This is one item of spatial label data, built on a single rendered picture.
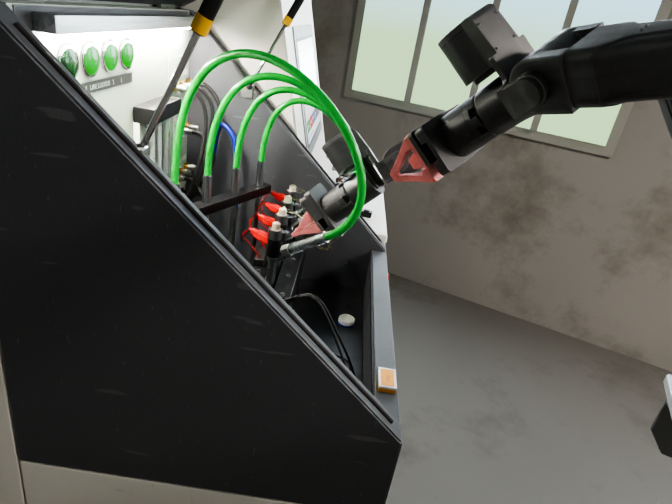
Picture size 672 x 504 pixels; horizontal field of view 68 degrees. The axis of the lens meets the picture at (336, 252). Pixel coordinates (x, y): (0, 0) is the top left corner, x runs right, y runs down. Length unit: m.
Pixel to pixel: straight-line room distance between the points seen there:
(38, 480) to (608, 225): 2.74
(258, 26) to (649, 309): 2.59
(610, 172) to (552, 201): 0.31
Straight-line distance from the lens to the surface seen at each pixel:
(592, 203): 3.01
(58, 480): 0.99
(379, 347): 0.95
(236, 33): 1.28
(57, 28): 0.73
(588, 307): 3.22
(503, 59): 0.58
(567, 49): 0.52
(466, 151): 0.64
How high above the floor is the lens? 1.49
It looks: 25 degrees down
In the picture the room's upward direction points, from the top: 10 degrees clockwise
